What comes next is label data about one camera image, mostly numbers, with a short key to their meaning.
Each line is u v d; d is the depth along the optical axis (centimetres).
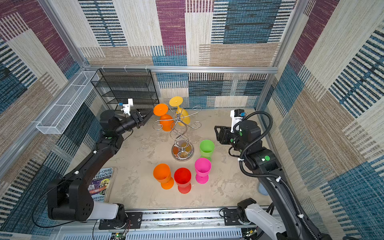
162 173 78
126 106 71
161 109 75
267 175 43
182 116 74
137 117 67
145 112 71
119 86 108
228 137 58
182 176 71
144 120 68
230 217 73
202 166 80
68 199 41
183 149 96
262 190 80
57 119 71
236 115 56
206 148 90
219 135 60
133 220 73
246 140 48
